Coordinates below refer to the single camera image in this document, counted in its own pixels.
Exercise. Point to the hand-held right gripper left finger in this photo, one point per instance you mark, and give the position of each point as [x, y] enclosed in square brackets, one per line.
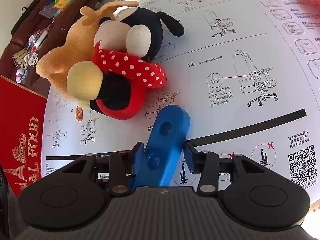
[119, 170]

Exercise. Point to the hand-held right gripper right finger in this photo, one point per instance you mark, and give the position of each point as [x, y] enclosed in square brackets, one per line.
[208, 170]

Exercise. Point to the blue plastic bar with holes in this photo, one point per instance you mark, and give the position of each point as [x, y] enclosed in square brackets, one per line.
[165, 135]

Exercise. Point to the red cardboard box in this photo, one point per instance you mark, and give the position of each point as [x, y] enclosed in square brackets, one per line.
[17, 120]

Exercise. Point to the mouse plush toy polka-dot dress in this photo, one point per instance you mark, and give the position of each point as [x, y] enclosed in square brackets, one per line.
[130, 67]

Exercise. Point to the orange plush toy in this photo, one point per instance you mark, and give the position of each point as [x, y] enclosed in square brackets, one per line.
[72, 50]

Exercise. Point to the pile of small craft items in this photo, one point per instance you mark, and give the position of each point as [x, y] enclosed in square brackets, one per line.
[28, 55]

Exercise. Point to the white printed instruction sheet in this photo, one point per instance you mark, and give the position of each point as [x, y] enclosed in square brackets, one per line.
[225, 42]

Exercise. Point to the dark red sofa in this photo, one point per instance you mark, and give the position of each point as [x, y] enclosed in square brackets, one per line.
[75, 12]

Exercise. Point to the clear plastic box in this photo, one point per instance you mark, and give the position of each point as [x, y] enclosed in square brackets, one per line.
[50, 11]

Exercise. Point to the black bag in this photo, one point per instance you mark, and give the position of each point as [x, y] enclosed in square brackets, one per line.
[25, 17]

